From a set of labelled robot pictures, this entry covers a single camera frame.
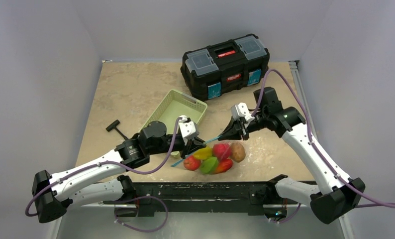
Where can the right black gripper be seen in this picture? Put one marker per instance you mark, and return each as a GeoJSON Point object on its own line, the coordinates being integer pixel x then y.
{"type": "Point", "coordinates": [245, 128]}

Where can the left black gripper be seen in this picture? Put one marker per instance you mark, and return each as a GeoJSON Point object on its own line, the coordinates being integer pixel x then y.
{"type": "Point", "coordinates": [192, 144]}

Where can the red fake apple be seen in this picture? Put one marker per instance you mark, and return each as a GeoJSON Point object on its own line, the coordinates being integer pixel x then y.
{"type": "Point", "coordinates": [221, 151]}

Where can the clear zip bag blue seal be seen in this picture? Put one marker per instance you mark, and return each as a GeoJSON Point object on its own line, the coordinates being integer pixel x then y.
{"type": "Point", "coordinates": [211, 143]}

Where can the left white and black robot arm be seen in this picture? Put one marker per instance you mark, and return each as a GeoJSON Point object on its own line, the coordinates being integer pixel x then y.
{"type": "Point", "coordinates": [54, 193]}

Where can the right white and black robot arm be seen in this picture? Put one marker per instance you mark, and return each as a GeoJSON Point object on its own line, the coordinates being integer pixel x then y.
{"type": "Point", "coordinates": [334, 193]}

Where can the brown fake potato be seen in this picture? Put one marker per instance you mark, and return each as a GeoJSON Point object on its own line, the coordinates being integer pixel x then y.
{"type": "Point", "coordinates": [238, 153]}

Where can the yellow fake fruit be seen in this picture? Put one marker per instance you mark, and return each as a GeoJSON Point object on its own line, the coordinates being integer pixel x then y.
{"type": "Point", "coordinates": [203, 154]}

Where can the red fake strawberry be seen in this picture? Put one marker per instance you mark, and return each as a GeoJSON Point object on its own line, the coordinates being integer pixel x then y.
{"type": "Point", "coordinates": [191, 163]}

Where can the red yellow fake peach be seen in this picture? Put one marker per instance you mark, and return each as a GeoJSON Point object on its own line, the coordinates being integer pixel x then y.
{"type": "Point", "coordinates": [223, 166]}

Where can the green fake fruit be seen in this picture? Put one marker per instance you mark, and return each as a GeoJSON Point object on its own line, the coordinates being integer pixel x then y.
{"type": "Point", "coordinates": [209, 165]}

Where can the light green perforated plastic basket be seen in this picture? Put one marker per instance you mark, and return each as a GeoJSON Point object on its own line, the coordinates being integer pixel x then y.
{"type": "Point", "coordinates": [176, 109]}

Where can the black toolbox with clear lids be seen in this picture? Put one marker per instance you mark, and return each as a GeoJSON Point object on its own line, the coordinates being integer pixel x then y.
{"type": "Point", "coordinates": [218, 69]}

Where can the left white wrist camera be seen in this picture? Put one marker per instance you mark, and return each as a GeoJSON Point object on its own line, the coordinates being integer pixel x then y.
{"type": "Point", "coordinates": [190, 132]}

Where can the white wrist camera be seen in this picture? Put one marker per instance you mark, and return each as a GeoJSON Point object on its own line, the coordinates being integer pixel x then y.
{"type": "Point", "coordinates": [190, 132]}
{"type": "Point", "coordinates": [241, 113]}

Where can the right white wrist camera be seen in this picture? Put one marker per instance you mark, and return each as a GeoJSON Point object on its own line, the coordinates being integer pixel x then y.
{"type": "Point", "coordinates": [241, 113]}

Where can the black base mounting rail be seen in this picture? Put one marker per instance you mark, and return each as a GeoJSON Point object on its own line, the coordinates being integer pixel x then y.
{"type": "Point", "coordinates": [251, 198]}

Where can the black T-handle tool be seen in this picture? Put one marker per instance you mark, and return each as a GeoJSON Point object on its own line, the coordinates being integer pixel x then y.
{"type": "Point", "coordinates": [113, 126]}

